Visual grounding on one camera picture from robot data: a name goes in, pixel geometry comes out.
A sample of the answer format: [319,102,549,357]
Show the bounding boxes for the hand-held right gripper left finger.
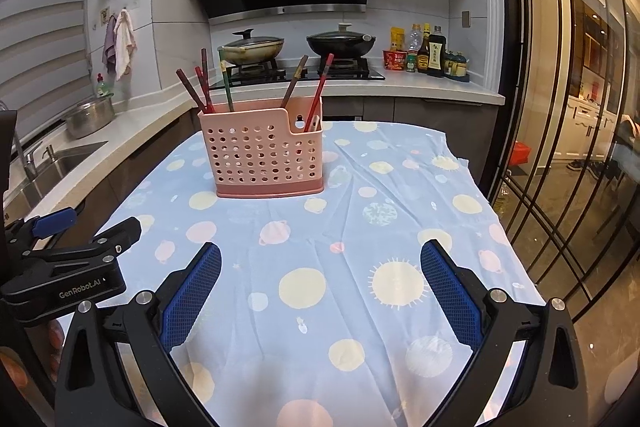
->
[52,242,223,427]

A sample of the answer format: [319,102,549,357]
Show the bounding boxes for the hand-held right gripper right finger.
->
[419,239,588,427]

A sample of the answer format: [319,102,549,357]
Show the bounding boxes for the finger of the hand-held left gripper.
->
[55,216,142,265]
[22,207,77,242]

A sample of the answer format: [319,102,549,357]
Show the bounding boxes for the dark brown chopstick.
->
[176,69,213,114]

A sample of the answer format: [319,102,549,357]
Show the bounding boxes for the pink perforated plastic basket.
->
[197,97,326,199]

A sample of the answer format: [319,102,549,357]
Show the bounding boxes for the red patterned chopstick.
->
[194,67,215,114]

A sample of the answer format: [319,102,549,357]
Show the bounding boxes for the green chopstick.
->
[218,48,235,112]

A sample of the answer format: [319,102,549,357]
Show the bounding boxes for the person's left hand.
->
[0,319,68,400]

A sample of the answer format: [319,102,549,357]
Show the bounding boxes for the steel sink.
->
[0,141,108,212]

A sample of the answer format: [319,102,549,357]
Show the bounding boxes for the chrome faucet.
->
[0,99,40,180]

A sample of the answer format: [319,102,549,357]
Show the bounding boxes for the steel pot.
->
[63,93,116,140]

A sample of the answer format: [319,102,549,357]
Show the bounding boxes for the blue printed tablecloth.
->
[70,119,546,427]

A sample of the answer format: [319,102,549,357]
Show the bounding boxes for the red box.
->
[510,142,532,168]

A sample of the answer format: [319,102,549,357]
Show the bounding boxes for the dark shoes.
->
[567,159,603,180]

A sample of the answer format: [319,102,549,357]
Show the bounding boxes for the purple hanging towel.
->
[102,14,118,65]

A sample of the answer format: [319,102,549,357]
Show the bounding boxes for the white hanging towel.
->
[113,9,138,82]

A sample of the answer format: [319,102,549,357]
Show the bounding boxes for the grey window blind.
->
[0,0,101,128]

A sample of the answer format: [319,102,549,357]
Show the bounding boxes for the black-framed glass door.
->
[492,0,640,427]

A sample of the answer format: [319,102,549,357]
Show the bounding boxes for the white sideboard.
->
[570,94,618,160]

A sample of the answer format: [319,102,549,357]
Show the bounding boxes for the wok with glass lid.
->
[218,28,286,65]

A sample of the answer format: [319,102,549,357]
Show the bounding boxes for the tray of condiment jars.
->
[444,51,471,82]

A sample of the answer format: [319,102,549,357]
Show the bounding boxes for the black gas stove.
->
[207,57,387,88]

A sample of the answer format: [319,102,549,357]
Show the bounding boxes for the brown yellow-label bottle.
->
[417,23,432,74]

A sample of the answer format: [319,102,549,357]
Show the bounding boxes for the large dark sauce bottle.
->
[426,26,447,78]

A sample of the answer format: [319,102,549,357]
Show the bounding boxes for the black lidded wok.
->
[306,23,376,59]

